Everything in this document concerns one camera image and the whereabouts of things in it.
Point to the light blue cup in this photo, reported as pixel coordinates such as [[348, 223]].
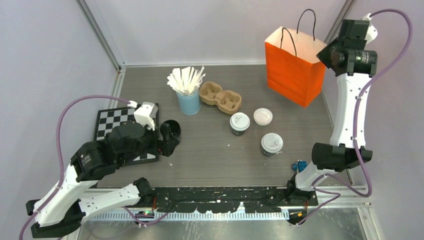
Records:
[[189, 104]]

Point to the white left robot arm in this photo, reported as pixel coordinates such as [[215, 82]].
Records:
[[63, 210]]

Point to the white coffee cup lid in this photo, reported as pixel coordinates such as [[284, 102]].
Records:
[[272, 142]]

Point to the brown cardboard cup carrier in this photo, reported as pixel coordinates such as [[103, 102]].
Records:
[[227, 101]]

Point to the blue toy block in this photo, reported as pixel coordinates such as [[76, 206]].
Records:
[[299, 166]]

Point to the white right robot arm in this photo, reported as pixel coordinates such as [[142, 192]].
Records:
[[347, 147]]

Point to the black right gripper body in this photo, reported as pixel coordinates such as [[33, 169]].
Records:
[[325, 55]]

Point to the orange paper bag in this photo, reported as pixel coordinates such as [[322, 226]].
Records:
[[292, 67]]

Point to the stack of white lids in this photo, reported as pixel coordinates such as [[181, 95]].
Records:
[[262, 116]]

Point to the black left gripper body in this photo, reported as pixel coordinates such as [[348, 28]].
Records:
[[149, 145]]

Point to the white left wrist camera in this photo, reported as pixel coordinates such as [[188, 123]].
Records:
[[145, 115]]

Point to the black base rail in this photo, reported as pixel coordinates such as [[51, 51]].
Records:
[[259, 199]]

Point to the black paper coffee cup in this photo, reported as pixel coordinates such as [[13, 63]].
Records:
[[268, 154]]

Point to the white wooden stir sticks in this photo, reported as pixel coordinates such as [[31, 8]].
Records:
[[186, 81]]

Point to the black white chessboard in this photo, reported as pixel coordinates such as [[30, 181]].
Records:
[[107, 119]]

